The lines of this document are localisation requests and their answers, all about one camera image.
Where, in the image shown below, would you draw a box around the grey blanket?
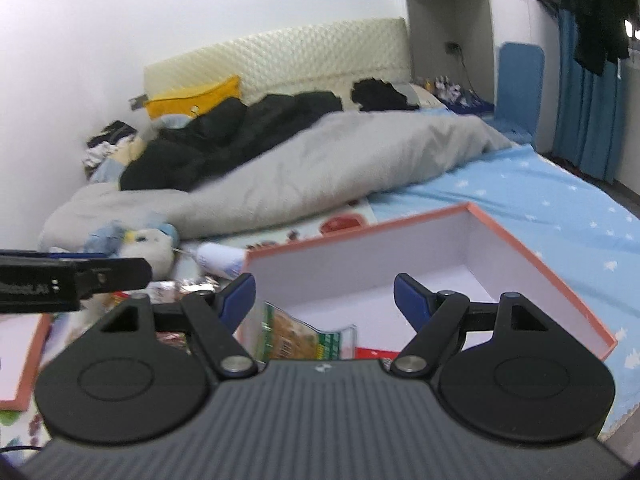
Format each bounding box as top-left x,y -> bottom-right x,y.
39,110 -> 514,254

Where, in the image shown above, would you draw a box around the pile of clothes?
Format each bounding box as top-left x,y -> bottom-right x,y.
82,120 -> 141,171

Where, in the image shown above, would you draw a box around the pink box lid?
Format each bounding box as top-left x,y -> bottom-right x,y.
0,312 -> 55,412

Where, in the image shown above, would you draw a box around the blue yellow patterned blanket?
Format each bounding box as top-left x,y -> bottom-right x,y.
90,112 -> 197,187

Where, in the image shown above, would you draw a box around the blue star bed sheet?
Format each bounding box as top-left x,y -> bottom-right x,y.
370,142 -> 640,437

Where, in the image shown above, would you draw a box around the black jacket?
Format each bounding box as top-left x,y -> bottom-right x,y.
120,91 -> 346,194

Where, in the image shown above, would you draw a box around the hanging dark clothes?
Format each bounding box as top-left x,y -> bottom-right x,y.
525,0 -> 640,77

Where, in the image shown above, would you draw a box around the yellow pillow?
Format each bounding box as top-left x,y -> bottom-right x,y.
144,75 -> 244,122

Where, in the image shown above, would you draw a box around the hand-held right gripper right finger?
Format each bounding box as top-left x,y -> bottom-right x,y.
390,272 -> 598,376

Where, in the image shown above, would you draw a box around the pink cardboard box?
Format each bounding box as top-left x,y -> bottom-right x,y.
235,202 -> 619,362

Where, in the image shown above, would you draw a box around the cream quilted headboard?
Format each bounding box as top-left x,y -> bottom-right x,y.
143,16 -> 412,109

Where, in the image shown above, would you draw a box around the black cloth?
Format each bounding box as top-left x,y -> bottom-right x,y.
350,77 -> 421,113

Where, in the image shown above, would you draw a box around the blue padded board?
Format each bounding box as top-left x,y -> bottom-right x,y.
495,41 -> 546,144

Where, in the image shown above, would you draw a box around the blue basket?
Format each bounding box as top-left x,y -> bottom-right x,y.
445,100 -> 496,116

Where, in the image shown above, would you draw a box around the silver snack wrapper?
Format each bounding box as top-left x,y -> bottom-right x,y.
147,280 -> 179,304

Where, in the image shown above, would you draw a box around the white penguin plush toy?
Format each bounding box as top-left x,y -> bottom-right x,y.
82,212 -> 181,307

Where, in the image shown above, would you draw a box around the row of small bottles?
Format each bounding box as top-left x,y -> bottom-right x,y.
417,75 -> 474,104

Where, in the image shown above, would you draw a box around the fruit print mat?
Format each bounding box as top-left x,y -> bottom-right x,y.
0,195 -> 382,454

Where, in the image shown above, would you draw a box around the grey white pillow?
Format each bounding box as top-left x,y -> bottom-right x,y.
400,82 -> 446,111

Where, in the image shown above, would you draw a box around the blue curtain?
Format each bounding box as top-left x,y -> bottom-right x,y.
552,10 -> 627,184

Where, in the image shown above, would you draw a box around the clear green-label snack packet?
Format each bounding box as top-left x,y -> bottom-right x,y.
259,301 -> 360,364

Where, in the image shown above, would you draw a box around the red snack packet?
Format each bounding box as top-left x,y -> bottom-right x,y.
356,344 -> 401,360

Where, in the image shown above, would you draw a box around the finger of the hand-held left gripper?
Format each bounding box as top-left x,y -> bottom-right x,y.
47,251 -> 112,261
75,257 -> 154,299

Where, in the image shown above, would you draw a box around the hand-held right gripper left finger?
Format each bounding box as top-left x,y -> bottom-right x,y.
55,272 -> 259,381

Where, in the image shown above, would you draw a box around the white spray can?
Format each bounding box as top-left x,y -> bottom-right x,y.
172,242 -> 249,281

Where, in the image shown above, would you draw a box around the brown shiny snack packet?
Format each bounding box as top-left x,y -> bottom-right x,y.
176,275 -> 221,296

